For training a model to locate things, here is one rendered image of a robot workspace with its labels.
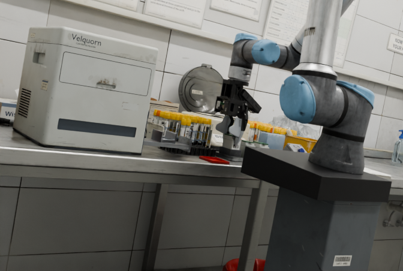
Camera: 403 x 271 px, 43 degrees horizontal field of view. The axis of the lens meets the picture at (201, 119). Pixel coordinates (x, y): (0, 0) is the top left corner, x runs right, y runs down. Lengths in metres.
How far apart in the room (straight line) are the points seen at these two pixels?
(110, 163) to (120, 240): 0.94
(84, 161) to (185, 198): 1.10
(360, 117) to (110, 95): 0.66
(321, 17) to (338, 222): 0.53
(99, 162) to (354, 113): 0.67
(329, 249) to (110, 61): 0.74
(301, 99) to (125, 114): 0.46
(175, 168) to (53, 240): 0.81
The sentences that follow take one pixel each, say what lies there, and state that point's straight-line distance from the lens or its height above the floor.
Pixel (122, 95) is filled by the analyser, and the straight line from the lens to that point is 1.37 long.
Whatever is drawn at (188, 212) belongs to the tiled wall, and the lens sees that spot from 2.38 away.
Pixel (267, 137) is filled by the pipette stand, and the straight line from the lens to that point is 1.84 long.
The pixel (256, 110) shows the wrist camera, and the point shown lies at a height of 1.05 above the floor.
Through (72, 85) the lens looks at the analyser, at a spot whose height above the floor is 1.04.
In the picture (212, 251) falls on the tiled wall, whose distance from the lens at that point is 2.54.
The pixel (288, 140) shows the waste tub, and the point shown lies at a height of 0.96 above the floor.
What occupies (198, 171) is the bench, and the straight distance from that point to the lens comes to 1.49.
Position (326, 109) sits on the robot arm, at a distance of 1.33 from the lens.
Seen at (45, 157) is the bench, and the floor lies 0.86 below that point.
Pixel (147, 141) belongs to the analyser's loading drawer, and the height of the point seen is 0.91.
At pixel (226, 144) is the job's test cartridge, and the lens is 1.69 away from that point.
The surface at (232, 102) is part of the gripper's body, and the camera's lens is 1.63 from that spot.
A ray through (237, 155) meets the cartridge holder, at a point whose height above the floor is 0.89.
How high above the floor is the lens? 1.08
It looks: 3 degrees down
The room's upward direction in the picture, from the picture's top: 10 degrees clockwise
